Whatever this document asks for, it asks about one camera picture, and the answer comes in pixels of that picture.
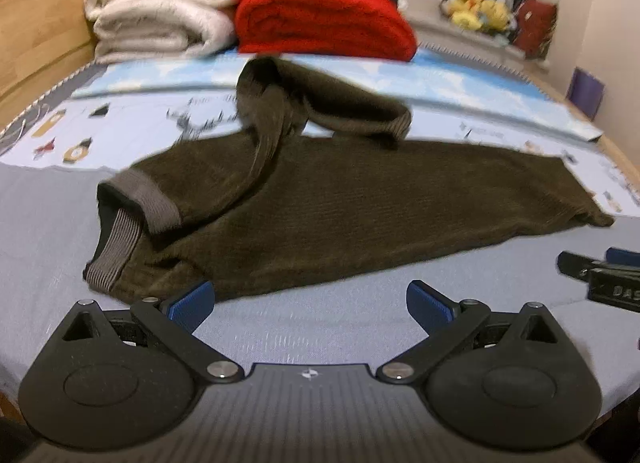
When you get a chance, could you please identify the dark olive knit sweater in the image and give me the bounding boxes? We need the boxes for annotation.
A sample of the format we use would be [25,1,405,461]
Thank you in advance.
[81,56,616,305]

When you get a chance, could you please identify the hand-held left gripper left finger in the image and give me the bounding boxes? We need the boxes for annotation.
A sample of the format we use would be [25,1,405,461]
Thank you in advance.
[60,280,246,385]

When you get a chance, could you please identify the folded red blanket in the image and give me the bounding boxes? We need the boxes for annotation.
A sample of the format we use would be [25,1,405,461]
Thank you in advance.
[234,0,419,63]

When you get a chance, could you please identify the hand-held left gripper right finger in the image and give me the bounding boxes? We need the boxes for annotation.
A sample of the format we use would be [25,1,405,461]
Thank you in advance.
[375,280,562,386]

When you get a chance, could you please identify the yellow plush toys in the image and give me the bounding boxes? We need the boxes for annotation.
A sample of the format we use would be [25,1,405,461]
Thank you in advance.
[442,0,517,34]

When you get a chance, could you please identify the red bag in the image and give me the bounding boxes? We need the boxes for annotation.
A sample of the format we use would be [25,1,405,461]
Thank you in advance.
[512,0,559,62]

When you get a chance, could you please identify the light blue cloud-print sheet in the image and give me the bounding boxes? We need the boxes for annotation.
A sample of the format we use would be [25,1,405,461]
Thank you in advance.
[72,49,606,142]

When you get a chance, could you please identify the wooden bed frame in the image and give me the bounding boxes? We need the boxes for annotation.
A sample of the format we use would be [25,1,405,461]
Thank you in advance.
[0,0,127,116]

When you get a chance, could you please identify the folded cream blanket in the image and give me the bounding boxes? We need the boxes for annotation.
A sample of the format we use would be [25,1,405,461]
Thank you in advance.
[83,0,247,65]

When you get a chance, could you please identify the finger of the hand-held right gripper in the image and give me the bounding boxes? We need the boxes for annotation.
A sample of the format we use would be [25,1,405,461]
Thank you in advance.
[557,247,640,281]

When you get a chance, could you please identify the purple box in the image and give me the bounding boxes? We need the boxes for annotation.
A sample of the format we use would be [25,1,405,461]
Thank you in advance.
[565,67,606,122]

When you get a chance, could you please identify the grey printed bed sheet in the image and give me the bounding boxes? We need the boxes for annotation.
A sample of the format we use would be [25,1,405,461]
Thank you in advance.
[0,50,640,426]

